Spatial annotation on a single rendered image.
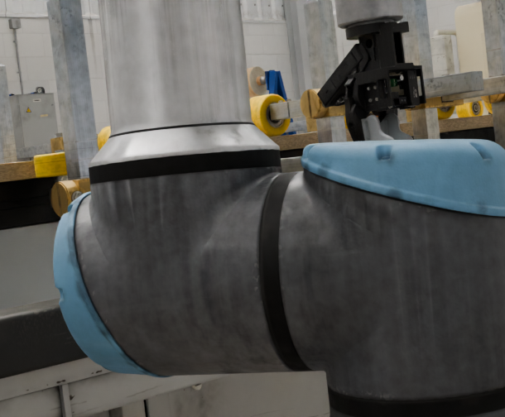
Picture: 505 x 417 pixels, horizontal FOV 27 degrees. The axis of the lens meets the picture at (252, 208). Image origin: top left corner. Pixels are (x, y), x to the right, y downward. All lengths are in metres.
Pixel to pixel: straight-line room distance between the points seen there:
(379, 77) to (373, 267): 0.72
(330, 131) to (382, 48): 0.40
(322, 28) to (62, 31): 0.50
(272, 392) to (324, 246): 1.33
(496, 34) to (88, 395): 1.13
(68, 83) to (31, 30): 8.82
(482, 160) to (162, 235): 0.23
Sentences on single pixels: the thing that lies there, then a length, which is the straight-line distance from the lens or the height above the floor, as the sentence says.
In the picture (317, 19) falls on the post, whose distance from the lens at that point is 1.79.
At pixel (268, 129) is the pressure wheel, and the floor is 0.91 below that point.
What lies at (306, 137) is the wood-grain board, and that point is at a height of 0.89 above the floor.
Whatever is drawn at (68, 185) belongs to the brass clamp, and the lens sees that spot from 1.45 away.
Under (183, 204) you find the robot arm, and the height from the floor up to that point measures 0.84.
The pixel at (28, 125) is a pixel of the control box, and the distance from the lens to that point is 9.82.
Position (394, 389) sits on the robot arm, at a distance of 0.71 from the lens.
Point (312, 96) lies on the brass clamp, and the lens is 1.76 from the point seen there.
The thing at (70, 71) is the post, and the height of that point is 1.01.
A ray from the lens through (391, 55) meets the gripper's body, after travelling 1.40.
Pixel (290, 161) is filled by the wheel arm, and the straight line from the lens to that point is 1.55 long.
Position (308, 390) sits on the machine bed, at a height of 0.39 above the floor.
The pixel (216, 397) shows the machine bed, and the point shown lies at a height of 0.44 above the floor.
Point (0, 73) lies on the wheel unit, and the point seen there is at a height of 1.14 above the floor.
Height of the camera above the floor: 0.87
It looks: 3 degrees down
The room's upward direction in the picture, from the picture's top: 6 degrees counter-clockwise
